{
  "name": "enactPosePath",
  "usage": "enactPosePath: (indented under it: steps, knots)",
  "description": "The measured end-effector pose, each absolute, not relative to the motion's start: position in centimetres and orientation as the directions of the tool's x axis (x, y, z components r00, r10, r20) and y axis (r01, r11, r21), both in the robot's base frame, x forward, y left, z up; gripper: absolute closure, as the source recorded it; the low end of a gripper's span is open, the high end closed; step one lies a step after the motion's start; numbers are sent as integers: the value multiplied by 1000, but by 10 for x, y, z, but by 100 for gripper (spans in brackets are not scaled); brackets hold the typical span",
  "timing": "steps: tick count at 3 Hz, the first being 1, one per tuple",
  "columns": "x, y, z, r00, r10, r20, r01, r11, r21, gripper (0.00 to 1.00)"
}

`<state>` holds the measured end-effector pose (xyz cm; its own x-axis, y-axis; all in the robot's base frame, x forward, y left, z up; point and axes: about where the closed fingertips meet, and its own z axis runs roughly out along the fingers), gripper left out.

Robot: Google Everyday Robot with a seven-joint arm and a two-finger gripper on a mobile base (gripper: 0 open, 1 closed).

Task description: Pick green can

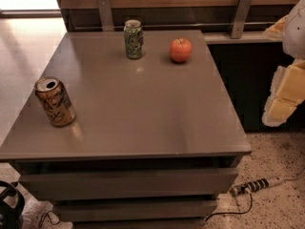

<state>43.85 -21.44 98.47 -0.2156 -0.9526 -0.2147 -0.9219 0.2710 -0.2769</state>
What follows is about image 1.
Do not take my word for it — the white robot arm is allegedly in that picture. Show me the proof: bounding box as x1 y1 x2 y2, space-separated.
262 0 305 127

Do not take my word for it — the black object bottom left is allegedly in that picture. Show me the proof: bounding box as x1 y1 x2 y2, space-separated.
0 181 25 229

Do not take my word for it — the orange soda can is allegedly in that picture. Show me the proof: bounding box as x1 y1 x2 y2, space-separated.
34 76 76 127

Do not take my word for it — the metal bracket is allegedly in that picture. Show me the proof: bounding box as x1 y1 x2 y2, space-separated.
96 0 114 31
231 0 253 39

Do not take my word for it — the green soda can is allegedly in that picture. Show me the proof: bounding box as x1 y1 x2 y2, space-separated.
124 19 144 59

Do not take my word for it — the wooden wall shelf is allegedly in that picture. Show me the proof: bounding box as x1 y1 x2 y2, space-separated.
56 0 299 44

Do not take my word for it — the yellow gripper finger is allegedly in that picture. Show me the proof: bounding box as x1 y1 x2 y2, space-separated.
262 59 305 127
263 15 288 41

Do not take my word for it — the black power cable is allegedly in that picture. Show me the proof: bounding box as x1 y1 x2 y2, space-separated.
204 169 305 222

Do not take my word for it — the white power strip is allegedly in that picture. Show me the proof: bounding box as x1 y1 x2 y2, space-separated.
230 177 284 197

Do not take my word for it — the left metal bracket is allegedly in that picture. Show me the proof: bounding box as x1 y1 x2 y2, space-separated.
96 0 114 31

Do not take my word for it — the red apple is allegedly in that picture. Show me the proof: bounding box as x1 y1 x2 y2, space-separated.
170 38 193 63

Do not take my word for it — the right metal bracket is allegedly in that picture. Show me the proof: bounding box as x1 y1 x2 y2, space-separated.
231 0 253 39

